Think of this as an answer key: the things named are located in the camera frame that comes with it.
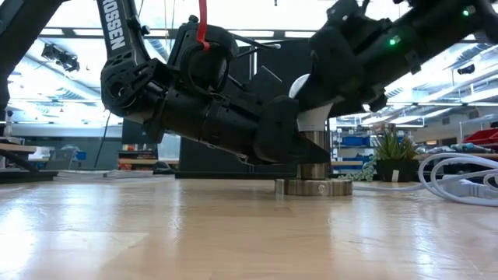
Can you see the black ceiling camera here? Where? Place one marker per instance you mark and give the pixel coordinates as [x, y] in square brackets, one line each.
[466, 69]

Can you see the black monitor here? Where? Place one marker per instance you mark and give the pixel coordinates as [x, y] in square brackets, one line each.
[134, 134]

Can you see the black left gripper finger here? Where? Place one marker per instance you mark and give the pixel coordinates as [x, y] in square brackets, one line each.
[264, 87]
[278, 132]

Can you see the blue storage bin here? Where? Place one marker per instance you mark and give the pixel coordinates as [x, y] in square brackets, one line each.
[356, 141]

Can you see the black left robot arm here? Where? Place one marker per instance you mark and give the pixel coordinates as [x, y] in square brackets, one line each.
[128, 85]

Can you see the green potted plant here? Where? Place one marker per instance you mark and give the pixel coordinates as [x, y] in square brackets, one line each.
[393, 149]

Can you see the black room divider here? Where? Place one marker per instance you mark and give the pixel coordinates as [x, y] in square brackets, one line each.
[218, 159]

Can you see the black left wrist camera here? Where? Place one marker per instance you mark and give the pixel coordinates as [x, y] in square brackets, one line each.
[183, 39]

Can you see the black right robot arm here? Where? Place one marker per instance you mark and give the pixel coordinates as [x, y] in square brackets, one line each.
[439, 31]

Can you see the red storage bin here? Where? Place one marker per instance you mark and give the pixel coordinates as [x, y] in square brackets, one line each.
[482, 137]

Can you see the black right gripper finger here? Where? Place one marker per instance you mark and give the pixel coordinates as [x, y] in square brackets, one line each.
[330, 91]

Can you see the wooden side table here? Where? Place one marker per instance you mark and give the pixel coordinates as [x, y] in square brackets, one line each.
[15, 148]

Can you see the white lightbulb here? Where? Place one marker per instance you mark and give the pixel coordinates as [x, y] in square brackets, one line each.
[313, 120]

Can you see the black aluminium frame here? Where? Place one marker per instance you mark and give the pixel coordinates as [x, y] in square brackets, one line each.
[27, 177]

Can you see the brass lamp socket base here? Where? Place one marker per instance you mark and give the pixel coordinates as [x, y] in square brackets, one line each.
[311, 186]

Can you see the black ceiling device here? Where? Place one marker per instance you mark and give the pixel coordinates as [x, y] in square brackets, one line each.
[60, 58]

